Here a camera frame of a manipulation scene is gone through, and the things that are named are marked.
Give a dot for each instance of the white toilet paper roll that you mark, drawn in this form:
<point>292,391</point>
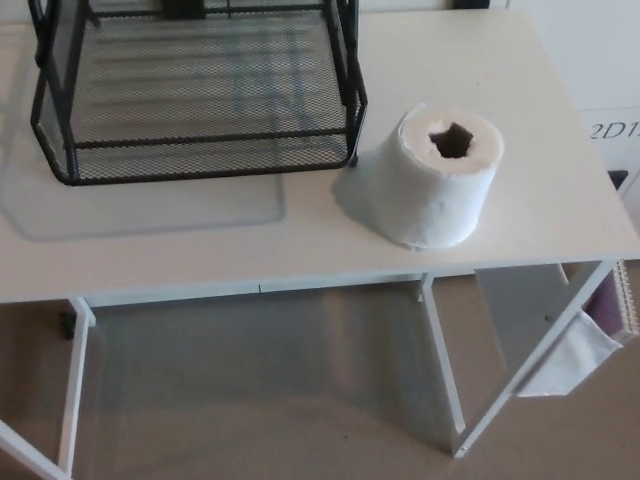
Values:
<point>440,200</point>

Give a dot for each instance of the black mesh file tray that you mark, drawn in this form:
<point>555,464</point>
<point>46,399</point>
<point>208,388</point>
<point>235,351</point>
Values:
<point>200,172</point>

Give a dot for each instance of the white perforated strip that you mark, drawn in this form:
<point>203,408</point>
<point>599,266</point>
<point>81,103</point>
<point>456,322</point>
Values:
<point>626,300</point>

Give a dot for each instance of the white cabinet row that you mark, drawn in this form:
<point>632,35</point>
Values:
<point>600,75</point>

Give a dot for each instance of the white metal frame desk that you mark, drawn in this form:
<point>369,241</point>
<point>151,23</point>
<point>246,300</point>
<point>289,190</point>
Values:
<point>200,260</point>

